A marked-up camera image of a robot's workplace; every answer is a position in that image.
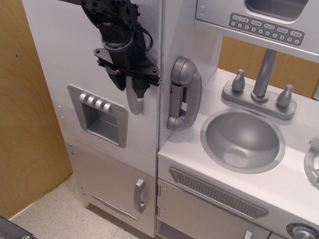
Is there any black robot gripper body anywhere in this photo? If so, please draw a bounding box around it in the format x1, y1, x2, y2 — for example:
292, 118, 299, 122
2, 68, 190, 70
94, 32, 160, 80

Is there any white toy kitchen cabinet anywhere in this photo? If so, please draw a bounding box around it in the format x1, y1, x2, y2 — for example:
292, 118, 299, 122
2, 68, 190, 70
158, 0, 319, 239

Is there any silver toy sink bowl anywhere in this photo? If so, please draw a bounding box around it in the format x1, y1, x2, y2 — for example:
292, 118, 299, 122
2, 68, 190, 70
200, 109, 286, 174

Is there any silver lower door handle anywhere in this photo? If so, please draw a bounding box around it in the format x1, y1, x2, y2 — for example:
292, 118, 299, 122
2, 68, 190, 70
134, 178, 146, 214

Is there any silver stove knob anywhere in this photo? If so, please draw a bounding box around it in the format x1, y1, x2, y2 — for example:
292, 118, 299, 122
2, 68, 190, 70
286, 223, 319, 239

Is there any toy microwave with keypad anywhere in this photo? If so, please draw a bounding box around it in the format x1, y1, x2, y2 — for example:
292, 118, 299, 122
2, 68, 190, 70
194, 0, 319, 63

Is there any white fridge door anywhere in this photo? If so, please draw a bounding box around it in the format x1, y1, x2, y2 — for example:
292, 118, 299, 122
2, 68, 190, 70
23, 0, 159, 176

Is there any silver fridge handle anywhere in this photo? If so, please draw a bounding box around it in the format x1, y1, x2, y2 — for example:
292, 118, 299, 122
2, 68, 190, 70
126, 76, 143, 115

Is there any silver toy faucet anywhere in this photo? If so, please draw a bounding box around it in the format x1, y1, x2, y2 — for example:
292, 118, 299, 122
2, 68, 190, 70
222, 49, 297, 120

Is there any white lower freezer door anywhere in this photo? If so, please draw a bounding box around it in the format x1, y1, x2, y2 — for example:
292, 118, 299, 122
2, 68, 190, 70
66, 142, 156, 237

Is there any brown cardboard backing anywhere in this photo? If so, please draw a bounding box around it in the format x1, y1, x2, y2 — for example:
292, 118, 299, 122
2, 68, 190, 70
218, 36, 319, 98

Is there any white oven door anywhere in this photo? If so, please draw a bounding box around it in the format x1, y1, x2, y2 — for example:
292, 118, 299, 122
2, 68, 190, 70
157, 180, 271, 239

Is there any black case corner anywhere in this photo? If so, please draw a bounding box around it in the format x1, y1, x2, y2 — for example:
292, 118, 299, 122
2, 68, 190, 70
0, 216, 38, 239

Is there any silver stove burner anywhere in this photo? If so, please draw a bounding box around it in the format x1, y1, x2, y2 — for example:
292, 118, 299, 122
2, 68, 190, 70
304, 137, 319, 190

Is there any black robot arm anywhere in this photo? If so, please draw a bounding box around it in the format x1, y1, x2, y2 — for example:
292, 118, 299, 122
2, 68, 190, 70
71, 0, 160, 99

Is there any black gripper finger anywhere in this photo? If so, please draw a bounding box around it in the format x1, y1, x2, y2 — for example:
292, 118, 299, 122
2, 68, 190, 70
132, 76, 160, 99
105, 66, 126, 91

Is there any silver ice dispenser panel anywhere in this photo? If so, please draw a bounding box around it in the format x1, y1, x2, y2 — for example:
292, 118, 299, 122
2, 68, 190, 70
67, 85, 129, 148

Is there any grey vent grille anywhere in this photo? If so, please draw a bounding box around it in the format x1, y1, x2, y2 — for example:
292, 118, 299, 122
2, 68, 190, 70
169, 167, 268, 219

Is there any grey toy wall phone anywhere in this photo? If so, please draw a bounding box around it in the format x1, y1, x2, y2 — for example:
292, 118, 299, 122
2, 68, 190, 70
167, 56, 202, 131

